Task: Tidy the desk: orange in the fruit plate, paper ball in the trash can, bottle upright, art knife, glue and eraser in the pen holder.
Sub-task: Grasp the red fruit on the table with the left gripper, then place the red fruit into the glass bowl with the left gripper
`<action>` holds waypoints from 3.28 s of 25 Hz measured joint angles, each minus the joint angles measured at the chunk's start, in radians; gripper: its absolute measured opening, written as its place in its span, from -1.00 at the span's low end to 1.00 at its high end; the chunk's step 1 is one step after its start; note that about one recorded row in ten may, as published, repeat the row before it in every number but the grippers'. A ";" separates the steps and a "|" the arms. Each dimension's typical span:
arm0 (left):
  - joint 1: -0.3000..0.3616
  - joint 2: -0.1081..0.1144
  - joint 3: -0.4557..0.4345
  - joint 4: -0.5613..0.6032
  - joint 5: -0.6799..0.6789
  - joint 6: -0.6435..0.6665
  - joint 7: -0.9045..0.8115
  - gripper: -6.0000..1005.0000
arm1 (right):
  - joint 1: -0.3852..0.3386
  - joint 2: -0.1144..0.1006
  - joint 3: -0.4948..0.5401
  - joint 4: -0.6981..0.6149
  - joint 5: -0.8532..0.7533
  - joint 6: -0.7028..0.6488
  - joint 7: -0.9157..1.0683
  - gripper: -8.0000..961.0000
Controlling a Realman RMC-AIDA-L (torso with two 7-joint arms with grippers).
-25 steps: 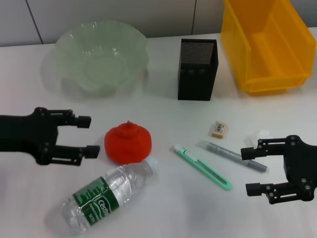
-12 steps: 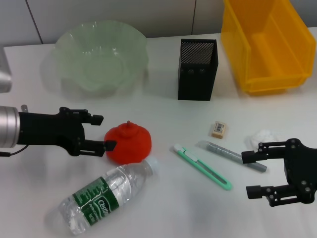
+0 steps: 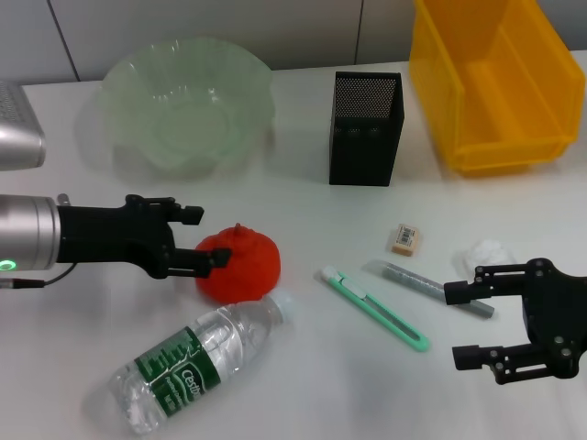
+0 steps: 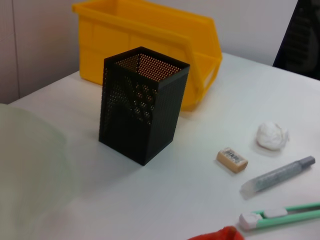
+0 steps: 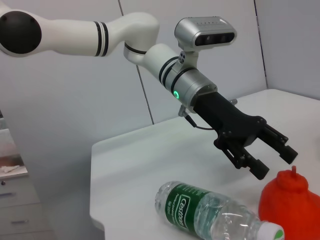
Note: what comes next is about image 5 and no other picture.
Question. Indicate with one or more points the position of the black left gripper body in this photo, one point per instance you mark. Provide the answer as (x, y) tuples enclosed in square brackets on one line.
[(225, 117)]

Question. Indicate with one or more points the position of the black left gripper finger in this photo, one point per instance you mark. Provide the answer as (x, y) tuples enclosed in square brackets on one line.
[(255, 166), (282, 147)]

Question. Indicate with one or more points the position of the orange-red toy fruit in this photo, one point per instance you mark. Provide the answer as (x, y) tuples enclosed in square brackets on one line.
[(290, 207)]

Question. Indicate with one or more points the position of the clear green-label water bottle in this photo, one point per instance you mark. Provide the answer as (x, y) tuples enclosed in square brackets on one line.
[(200, 207)]

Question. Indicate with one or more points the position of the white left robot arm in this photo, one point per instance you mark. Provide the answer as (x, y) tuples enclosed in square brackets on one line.
[(75, 37)]

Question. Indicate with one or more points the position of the white crumpled tissue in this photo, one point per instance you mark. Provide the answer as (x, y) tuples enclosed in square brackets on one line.
[(8, 168)]

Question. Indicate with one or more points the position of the grey drawer cabinet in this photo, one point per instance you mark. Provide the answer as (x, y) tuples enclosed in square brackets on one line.
[(17, 207)]

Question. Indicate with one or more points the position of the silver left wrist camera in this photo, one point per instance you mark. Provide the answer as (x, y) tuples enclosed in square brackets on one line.
[(192, 32)]

